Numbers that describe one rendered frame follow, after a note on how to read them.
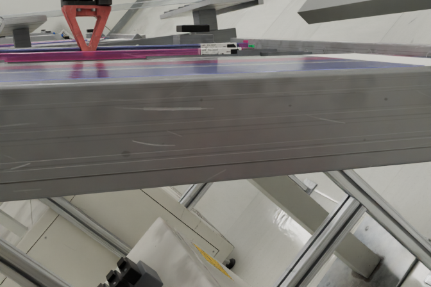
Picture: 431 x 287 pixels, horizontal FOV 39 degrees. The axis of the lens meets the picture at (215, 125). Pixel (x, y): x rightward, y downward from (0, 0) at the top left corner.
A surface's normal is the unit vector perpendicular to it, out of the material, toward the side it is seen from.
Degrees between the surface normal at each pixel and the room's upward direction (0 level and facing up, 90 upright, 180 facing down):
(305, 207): 90
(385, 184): 0
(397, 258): 0
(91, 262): 90
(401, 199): 0
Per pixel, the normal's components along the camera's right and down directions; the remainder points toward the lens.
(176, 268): -0.71, -0.62
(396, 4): -0.61, 0.78
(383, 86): 0.31, 0.15
